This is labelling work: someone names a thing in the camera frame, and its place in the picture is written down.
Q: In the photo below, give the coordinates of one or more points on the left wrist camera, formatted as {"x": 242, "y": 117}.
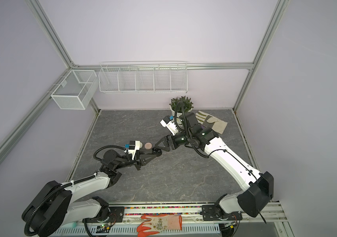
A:
{"x": 131, "y": 149}

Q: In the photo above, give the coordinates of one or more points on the pink earbud charging case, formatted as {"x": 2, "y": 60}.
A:
{"x": 148, "y": 145}

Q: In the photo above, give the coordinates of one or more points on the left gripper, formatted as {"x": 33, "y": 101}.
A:
{"x": 141, "y": 156}

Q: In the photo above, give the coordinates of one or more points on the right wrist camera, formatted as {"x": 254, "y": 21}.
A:
{"x": 168, "y": 123}

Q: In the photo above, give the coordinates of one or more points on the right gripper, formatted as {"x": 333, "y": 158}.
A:
{"x": 165, "y": 140}

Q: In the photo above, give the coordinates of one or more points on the white wire shelf basket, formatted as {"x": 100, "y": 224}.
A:
{"x": 143, "y": 77}

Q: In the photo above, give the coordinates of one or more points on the black earbud charging case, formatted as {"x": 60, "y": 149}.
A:
{"x": 158, "y": 152}

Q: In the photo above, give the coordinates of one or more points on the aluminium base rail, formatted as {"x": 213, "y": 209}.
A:
{"x": 192, "y": 212}

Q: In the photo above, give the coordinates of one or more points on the red white work glove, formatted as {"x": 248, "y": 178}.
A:
{"x": 155, "y": 224}

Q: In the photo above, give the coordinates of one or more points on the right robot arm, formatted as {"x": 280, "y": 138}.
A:
{"x": 193, "y": 130}

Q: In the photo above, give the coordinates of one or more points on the potted green plant white pot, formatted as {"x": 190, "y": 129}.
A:
{"x": 181, "y": 104}

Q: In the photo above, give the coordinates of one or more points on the beige gardening glove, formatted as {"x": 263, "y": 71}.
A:
{"x": 213, "y": 121}

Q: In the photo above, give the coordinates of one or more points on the white mesh box basket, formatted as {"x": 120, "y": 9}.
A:
{"x": 76, "y": 90}

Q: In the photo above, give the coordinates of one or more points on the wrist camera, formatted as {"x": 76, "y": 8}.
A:
{"x": 168, "y": 123}
{"x": 131, "y": 149}

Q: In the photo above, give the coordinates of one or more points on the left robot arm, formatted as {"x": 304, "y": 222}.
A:
{"x": 58, "y": 204}

